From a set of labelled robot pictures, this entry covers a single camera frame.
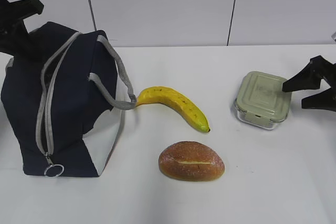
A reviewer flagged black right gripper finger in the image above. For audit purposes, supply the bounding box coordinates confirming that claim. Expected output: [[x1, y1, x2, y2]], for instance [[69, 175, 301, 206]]
[[301, 88, 336, 110], [282, 56, 335, 92]]

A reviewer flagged green lidded glass container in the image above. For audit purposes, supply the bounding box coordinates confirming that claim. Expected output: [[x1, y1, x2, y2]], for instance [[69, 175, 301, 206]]
[[234, 71, 291, 130]]

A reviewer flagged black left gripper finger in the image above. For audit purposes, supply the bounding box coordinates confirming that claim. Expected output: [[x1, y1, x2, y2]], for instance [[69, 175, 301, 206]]
[[7, 0, 44, 24], [1, 22, 44, 60]]

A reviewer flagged brown bread roll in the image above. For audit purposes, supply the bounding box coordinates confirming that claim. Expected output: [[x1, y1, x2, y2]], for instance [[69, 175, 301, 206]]
[[158, 141, 225, 182]]

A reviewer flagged yellow banana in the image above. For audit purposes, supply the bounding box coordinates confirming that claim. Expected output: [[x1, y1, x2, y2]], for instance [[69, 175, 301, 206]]
[[136, 86, 211, 133]]

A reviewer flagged navy insulated lunch bag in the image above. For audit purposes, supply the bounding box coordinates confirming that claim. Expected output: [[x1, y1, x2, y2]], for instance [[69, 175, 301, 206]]
[[1, 22, 137, 177]]

